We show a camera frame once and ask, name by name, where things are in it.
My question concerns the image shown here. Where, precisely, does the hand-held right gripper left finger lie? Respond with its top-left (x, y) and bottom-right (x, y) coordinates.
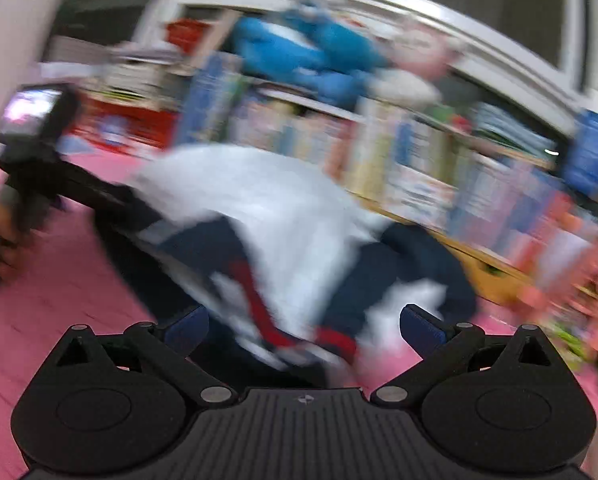
top-left (54, 304), bottom-right (237, 407)

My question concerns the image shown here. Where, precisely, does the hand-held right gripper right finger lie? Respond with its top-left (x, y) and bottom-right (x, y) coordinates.
top-left (371, 304), bottom-right (554, 407)

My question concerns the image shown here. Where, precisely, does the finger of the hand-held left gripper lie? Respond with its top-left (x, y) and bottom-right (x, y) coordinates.
top-left (56, 162), bottom-right (147, 223)

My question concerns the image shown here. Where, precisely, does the navy white striped jacket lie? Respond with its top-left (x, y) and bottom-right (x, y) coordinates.
top-left (94, 142), bottom-right (480, 386)

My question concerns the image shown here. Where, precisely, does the blue white booklet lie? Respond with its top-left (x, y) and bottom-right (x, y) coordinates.
top-left (56, 135), bottom-right (92, 157)

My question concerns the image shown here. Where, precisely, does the red plastic crate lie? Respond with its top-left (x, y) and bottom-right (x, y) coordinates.
top-left (84, 95), bottom-right (180, 148)

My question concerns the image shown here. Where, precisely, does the wooden drawer organizer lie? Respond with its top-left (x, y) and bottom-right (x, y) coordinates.
top-left (349, 190), bottom-right (534, 306)

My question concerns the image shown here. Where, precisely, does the pink printed blanket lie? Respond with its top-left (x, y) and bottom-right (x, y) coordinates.
top-left (0, 150), bottom-right (598, 480)

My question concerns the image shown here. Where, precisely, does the stack of papers and booklets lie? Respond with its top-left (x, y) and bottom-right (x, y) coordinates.
top-left (104, 42), bottom-right (180, 106)

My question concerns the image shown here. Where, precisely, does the row of pastel spined books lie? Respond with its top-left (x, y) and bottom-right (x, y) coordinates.
top-left (449, 155), bottom-right (598, 286)

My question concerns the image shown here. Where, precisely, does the row of tall picture books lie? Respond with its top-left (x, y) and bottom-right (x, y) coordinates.
top-left (176, 52), bottom-right (364, 161)

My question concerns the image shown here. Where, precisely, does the row of green spined books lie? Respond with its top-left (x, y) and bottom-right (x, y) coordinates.
top-left (344, 95), bottom-right (474, 221)

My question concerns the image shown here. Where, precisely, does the stack of pale blue booklets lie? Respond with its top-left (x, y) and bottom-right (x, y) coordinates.
top-left (471, 102), bottom-right (560, 161)

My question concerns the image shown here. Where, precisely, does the blue white plush toy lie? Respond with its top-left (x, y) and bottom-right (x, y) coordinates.
top-left (229, 10), bottom-right (330, 86)

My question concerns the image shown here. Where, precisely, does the blue box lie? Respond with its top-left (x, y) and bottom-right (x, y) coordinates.
top-left (561, 110), bottom-right (598, 201)

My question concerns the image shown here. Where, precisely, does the small blue bear plush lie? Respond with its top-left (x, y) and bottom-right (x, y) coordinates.
top-left (299, 67), bottom-right (374, 108)

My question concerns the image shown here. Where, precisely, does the pink white rabbit plush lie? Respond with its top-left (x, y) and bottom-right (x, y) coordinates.
top-left (379, 20), bottom-right (464, 106)

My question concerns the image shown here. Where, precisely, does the white framed window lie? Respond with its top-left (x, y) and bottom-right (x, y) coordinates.
top-left (49, 0), bottom-right (598, 126)

